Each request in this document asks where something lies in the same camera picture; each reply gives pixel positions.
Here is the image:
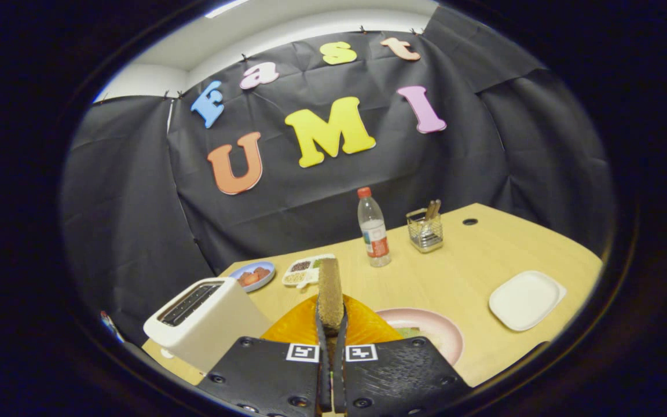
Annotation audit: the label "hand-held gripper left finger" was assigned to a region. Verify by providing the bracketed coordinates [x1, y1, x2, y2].
[197, 295, 332, 417]

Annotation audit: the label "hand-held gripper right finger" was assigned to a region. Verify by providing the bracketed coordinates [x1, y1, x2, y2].
[333, 295, 473, 417]

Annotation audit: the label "brown bread slice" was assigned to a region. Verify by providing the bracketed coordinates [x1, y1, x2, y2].
[317, 258, 346, 338]

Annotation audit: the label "white sectioned condiment tray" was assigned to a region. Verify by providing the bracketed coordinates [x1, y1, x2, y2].
[282, 254, 336, 289]

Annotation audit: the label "pink round plate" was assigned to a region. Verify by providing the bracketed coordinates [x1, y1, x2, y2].
[375, 308, 465, 367]

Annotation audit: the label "blue round plate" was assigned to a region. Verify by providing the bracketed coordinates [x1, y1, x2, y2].
[229, 261, 276, 293]

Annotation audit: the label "white toaster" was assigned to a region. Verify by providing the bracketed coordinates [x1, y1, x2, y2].
[143, 277, 273, 374]

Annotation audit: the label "red tomato slices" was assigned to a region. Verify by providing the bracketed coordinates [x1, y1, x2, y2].
[238, 266, 270, 286]

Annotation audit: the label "clear plastic water bottle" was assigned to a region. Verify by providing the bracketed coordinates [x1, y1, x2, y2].
[357, 186, 393, 268]

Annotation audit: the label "white square plate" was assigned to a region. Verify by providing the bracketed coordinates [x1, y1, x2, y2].
[488, 270, 567, 332]

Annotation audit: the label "small colourful object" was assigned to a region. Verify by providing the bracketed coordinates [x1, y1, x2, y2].
[100, 311, 126, 343]

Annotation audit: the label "ceiling light panel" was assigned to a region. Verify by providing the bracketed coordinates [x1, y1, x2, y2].
[205, 0, 250, 19]

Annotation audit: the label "wire mesh utensil holder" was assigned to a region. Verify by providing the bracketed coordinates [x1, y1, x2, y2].
[406, 207, 444, 254]

